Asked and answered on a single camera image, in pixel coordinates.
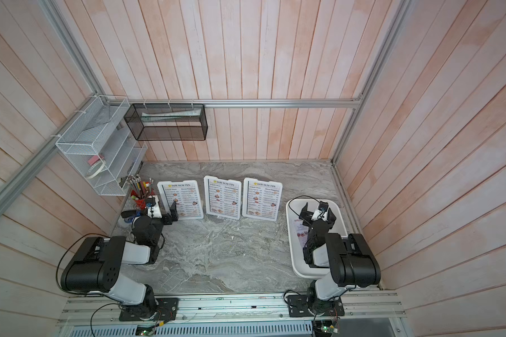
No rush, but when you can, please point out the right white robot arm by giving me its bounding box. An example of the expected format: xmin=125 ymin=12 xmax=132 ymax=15
xmin=298 ymin=201 xmax=381 ymax=315

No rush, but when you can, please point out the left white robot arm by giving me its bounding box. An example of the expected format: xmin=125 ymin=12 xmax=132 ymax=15
xmin=56 ymin=197 xmax=179 ymax=321

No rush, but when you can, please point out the pink menu sheet in tray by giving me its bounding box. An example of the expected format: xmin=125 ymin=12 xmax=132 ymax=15
xmin=293 ymin=218 xmax=309 ymax=248

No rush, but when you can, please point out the white plastic tray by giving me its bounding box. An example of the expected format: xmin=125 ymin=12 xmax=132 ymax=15
xmin=285 ymin=197 xmax=330 ymax=279

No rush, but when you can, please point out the blue white stapler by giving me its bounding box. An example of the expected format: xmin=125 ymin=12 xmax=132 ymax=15
xmin=120 ymin=210 xmax=143 ymax=223

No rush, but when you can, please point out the red pencil cup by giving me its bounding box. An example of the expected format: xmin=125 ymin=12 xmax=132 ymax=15
xmin=126 ymin=175 xmax=155 ymax=210

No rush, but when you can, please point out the white tape roll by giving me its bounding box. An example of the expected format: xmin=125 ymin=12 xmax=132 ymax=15
xmin=85 ymin=159 xmax=106 ymax=180

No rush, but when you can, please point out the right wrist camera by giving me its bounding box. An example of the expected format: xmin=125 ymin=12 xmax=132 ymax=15
xmin=312 ymin=202 xmax=330 ymax=220

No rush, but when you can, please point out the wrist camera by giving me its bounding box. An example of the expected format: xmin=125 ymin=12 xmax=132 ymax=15
xmin=312 ymin=202 xmax=330 ymax=220
xmin=146 ymin=195 xmax=162 ymax=218

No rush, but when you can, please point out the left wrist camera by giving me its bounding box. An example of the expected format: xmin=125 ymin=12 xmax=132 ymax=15
xmin=146 ymin=195 xmax=162 ymax=218

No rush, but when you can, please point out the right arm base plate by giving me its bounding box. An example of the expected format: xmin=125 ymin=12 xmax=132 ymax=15
xmin=283 ymin=294 xmax=345 ymax=318

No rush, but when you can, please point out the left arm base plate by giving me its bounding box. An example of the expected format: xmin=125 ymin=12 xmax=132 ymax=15
xmin=119 ymin=298 xmax=179 ymax=322

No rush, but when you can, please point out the aluminium rail base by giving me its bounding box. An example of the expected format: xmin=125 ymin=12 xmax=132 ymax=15
xmin=58 ymin=289 xmax=406 ymax=327

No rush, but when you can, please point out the black mesh wall basket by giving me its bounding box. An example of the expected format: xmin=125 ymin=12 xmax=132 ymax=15
xmin=125 ymin=103 xmax=208 ymax=141

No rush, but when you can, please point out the white wire wall shelf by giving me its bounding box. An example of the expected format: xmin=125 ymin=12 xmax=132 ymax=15
xmin=56 ymin=95 xmax=147 ymax=197

